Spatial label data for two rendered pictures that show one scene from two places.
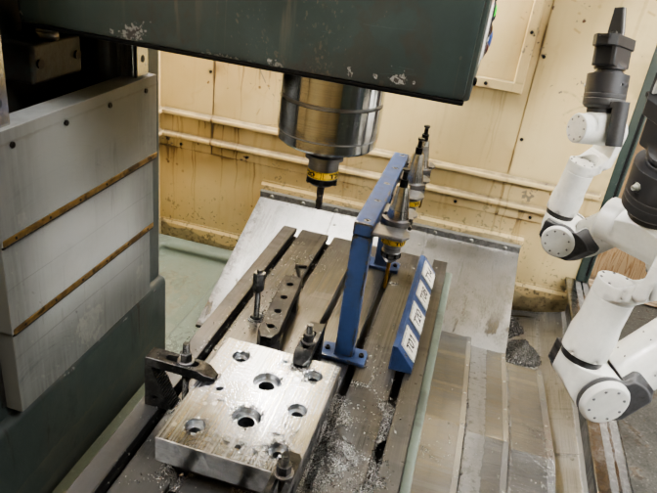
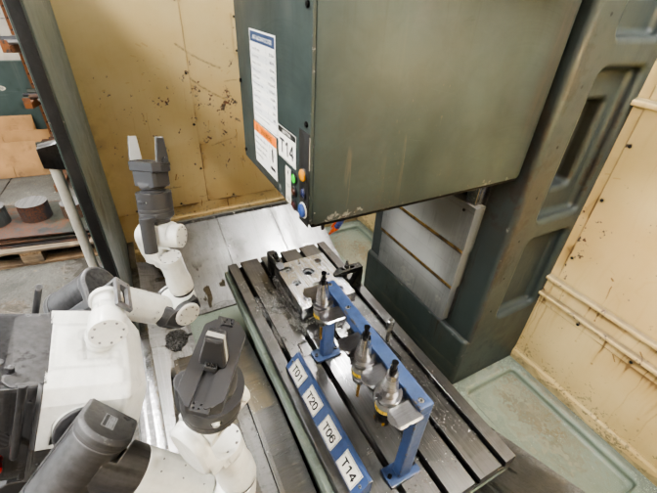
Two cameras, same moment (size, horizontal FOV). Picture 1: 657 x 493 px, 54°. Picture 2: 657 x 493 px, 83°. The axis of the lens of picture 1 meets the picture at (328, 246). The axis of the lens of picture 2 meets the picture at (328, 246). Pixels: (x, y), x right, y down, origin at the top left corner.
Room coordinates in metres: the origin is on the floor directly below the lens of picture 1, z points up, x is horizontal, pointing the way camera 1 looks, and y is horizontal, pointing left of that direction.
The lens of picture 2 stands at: (1.78, -0.65, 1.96)
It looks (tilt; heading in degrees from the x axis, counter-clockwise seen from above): 35 degrees down; 139
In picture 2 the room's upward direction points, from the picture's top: 3 degrees clockwise
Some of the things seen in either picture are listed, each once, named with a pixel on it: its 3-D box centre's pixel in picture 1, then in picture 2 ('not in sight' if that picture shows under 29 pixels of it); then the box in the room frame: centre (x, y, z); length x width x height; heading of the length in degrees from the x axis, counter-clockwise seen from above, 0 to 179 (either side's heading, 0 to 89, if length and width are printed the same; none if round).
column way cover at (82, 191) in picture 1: (84, 231); (418, 238); (1.06, 0.46, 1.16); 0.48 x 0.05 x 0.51; 169
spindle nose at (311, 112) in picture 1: (330, 103); not in sight; (0.97, 0.03, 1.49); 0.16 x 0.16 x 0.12
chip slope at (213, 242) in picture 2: not in sight; (262, 256); (0.32, 0.15, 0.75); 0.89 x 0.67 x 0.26; 79
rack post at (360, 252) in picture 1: (353, 297); (328, 324); (1.13, -0.06, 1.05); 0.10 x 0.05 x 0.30; 79
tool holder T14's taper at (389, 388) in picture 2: (421, 153); (390, 381); (1.50, -0.20, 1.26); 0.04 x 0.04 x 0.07
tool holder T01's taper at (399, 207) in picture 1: (400, 201); (323, 291); (1.17, -0.13, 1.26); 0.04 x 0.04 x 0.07
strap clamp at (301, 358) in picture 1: (307, 353); not in sight; (1.02, 0.01, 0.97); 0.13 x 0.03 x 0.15; 169
